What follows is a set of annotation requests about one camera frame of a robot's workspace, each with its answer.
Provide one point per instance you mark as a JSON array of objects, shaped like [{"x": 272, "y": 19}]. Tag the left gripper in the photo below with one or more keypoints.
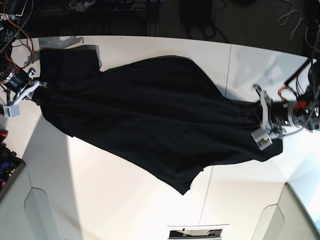
[{"x": 278, "y": 117}]

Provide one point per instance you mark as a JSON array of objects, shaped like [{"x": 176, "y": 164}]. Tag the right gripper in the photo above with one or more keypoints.
[{"x": 20, "y": 85}]

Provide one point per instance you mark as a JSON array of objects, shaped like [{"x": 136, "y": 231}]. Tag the black t-shirt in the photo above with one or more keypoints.
[{"x": 163, "y": 114}]

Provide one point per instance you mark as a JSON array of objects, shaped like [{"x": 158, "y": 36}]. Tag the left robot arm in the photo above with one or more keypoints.
[{"x": 299, "y": 108}]

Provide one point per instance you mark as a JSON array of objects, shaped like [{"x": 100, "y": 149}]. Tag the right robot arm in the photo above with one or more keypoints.
[{"x": 14, "y": 15}]

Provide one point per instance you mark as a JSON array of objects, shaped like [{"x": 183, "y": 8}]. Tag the bin of colourful clothes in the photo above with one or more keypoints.
[{"x": 10, "y": 165}]

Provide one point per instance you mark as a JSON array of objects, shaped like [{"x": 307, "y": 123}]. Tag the white label card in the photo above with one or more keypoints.
[{"x": 198, "y": 232}]

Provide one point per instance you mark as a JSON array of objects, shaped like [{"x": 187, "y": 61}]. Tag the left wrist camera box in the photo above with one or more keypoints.
[{"x": 262, "y": 138}]

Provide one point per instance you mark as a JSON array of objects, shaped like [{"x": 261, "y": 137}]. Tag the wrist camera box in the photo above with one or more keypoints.
[
  {"x": 11, "y": 111},
  {"x": 262, "y": 138}
]

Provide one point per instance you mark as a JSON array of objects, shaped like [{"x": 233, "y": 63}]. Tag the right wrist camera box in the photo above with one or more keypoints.
[{"x": 11, "y": 111}]

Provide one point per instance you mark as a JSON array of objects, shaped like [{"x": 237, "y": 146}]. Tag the grey base plate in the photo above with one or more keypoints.
[
  {"x": 25, "y": 211},
  {"x": 286, "y": 220}
]

